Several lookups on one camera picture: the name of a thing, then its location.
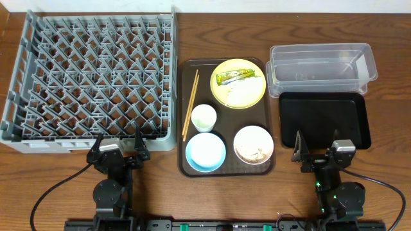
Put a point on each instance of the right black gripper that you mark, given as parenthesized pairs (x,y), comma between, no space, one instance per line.
(311,165)

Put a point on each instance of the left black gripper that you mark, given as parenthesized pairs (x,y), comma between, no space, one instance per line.
(129,161)

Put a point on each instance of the pink bowl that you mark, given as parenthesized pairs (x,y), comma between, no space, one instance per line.
(254,136)

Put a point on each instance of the white cup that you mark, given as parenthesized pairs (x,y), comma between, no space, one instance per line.
(203,117)

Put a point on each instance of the green snack wrapper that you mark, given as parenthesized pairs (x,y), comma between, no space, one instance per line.
(228,77)

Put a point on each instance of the rice food scraps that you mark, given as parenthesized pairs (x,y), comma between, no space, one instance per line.
(252,155)

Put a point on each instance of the white paper napkin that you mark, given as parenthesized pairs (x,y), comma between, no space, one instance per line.
(245,93)

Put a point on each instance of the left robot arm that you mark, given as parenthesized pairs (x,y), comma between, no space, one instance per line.
(113,196)

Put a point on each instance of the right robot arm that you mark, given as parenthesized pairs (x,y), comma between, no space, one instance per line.
(341,202)

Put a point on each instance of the clear plastic waste bin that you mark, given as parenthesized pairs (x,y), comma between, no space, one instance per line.
(338,67)

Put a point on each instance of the grey plastic dishwasher rack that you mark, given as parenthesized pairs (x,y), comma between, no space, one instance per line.
(78,77)

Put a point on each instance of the black rectangular tray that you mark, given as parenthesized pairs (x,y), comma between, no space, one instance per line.
(318,114)

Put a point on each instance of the light blue bowl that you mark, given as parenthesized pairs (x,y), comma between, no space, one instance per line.
(205,152)

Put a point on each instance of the dark brown serving tray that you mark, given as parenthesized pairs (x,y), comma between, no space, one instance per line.
(229,121)

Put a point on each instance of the yellow round plate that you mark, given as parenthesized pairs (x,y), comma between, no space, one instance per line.
(220,92)

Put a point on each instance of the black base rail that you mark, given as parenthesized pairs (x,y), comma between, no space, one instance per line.
(286,225)

